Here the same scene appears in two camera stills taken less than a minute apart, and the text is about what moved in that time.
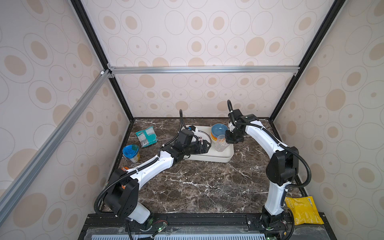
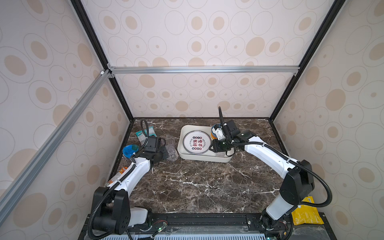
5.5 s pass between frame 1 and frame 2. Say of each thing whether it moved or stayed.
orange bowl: stayed
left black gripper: moved
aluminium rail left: stayed
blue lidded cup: stayed
